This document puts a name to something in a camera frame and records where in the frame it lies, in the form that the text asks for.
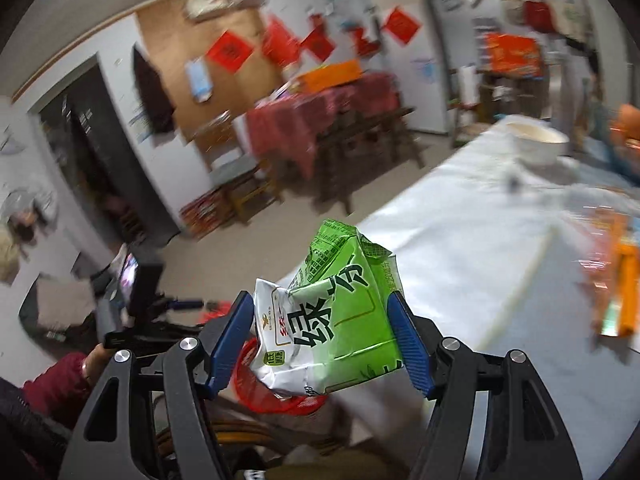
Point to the red orange gift box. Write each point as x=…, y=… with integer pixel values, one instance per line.
x=515, y=55

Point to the orange cardboard box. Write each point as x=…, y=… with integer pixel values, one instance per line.
x=330, y=76

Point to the person's left forearm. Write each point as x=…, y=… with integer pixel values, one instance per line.
x=55, y=390

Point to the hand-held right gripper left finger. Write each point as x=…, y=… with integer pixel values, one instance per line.
x=231, y=340

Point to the orange snack wrapper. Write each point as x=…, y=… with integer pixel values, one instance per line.
x=617, y=270

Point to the table with white cloth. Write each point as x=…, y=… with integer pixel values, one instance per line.
x=465, y=240

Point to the red printed carton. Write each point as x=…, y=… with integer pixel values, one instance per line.
x=205, y=212

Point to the table with red cloth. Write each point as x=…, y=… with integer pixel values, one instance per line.
x=295, y=120

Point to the white bowl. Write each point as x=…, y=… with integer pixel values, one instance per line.
x=537, y=142

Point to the wooden chair grey seat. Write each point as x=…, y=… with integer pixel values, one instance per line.
x=240, y=180

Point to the green drink carton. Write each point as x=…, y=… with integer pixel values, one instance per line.
x=340, y=320

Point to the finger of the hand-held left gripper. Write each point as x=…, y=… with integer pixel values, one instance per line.
x=187, y=304

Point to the white refrigerator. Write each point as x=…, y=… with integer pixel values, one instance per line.
x=415, y=75

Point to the brown wall board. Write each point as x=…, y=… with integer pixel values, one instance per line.
x=170, y=45

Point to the dark hanging garment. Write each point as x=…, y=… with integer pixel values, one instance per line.
x=152, y=90

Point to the red plastic basin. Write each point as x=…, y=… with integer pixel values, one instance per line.
x=250, y=385

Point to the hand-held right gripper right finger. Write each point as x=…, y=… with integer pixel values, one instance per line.
x=410, y=347

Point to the small red diamond paper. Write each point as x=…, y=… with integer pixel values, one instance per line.
x=317, y=44

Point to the dark wooden bench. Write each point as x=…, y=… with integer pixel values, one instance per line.
x=360, y=135

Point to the large red diamond paper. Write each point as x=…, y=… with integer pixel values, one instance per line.
x=230, y=50

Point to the red tote bag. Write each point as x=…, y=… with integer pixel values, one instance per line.
x=539, y=15

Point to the red diamond paper on refrigerator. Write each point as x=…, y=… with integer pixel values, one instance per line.
x=401, y=25

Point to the blue bag of oranges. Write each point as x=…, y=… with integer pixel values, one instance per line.
x=625, y=140

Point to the person's left hand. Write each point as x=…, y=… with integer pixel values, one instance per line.
x=96, y=362

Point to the blue face mask pack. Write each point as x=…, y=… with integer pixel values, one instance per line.
x=199, y=80

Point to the beige tote bag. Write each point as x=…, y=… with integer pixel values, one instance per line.
x=570, y=15

